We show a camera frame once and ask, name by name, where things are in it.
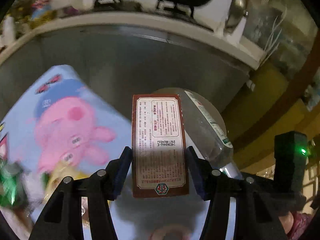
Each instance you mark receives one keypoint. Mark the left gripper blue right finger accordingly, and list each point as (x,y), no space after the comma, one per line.
(196,173)

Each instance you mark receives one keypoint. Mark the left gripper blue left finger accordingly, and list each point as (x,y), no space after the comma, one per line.
(120,170)

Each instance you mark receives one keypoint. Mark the red brown medicine box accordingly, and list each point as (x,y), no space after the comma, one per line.
(159,168)

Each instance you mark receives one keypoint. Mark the clear plastic water bottle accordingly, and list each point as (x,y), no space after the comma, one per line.
(210,134)

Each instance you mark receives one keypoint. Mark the green crushed soda can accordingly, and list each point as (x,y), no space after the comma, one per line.
(13,195)

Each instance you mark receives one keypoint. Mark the beige trash bin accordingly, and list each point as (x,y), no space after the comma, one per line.
(200,119)

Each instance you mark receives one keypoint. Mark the operator hand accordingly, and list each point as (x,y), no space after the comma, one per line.
(295,223)

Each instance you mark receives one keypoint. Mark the cartoon pig tablecloth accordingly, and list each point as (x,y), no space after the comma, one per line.
(58,128)

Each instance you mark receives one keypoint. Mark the grey base cabinets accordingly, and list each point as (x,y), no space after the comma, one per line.
(118,61)

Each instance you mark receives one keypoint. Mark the black gas stove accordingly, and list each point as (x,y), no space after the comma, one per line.
(176,12)

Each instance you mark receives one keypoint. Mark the steel wok lid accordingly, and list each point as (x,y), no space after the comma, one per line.
(237,11)

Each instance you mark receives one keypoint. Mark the white plastic jug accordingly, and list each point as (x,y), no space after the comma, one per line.
(9,32)

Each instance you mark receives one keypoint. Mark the large cooking oil bottle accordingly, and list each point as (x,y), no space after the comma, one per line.
(41,10)

